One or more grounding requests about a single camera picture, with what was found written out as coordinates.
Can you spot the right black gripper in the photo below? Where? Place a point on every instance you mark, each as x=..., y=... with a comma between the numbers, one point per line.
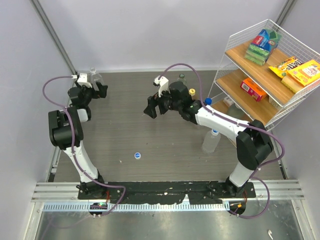
x=152, y=102

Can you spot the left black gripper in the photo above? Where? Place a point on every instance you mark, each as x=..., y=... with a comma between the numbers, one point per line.
x=102, y=89

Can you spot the clear plastic bottle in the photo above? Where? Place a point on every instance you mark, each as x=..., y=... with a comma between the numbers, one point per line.
x=95, y=76

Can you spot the yellow bottle cap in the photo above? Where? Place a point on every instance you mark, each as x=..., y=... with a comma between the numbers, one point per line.
x=192, y=91

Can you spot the amber tea bottle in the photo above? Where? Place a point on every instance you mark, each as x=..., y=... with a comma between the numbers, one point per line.
x=195, y=97

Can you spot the blue white bottle cap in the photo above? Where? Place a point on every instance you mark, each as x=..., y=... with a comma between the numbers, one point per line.
x=137, y=155

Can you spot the dark blue bottle cap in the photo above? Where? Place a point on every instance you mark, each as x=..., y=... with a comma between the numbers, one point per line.
x=208, y=101

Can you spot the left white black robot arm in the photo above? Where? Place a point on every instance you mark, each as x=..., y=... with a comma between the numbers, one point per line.
x=66, y=133

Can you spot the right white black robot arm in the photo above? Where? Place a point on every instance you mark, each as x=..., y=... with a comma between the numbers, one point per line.
x=253, y=144

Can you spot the green cap glass bottle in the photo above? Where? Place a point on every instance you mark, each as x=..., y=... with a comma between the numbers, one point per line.
x=181, y=78

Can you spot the clear bottle blue cap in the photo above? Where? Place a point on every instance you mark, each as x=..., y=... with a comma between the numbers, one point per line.
x=211, y=141

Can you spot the small white box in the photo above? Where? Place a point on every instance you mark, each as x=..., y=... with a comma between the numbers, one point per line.
x=228, y=101

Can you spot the green grey cup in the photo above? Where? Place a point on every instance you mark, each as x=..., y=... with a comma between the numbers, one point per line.
x=236, y=112

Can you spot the orange red box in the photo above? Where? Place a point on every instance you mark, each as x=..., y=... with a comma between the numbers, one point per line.
x=253, y=89

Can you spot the green sponge pack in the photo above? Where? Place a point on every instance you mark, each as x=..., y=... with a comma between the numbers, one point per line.
x=262, y=46

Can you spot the yellow candy bag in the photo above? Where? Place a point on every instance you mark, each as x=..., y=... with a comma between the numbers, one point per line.
x=282, y=68

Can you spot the yellow sponge pack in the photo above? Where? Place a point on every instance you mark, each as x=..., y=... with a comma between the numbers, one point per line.
x=301, y=76

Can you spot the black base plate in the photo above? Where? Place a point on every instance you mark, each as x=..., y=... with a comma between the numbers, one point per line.
x=164, y=192

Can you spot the white wire shelf rack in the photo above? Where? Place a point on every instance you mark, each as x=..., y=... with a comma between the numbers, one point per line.
x=235, y=67

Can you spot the white slotted cable duct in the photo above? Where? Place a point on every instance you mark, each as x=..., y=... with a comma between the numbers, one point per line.
x=95, y=207

